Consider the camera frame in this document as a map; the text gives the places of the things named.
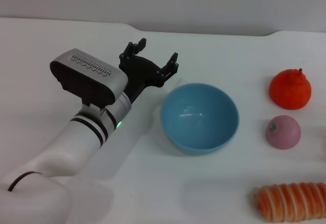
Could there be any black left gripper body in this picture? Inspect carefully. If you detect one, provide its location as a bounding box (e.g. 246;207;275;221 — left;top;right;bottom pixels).
118;54;164;105

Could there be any blue bowl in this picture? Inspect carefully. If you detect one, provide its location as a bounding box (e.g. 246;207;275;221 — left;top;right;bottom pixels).
159;82;240;156

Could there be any pink toy peach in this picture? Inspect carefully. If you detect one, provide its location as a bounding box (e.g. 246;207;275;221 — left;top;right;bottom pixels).
265;115;302;150

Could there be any orange toy tangerine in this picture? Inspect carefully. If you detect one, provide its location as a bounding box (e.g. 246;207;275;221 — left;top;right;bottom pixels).
269;68;312;110

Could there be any orange striped toy bread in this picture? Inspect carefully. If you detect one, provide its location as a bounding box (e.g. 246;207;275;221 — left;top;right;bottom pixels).
254;182;326;221

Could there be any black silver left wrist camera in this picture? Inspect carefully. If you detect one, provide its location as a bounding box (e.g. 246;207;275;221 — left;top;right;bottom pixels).
49;48;128;107

